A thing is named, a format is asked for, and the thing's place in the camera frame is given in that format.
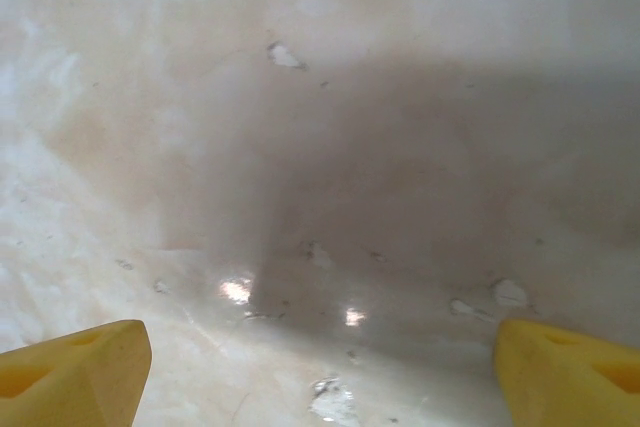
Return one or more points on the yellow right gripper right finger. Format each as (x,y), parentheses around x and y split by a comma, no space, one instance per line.
(550,382)

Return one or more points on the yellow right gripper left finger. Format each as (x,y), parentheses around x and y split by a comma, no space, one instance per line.
(90,382)

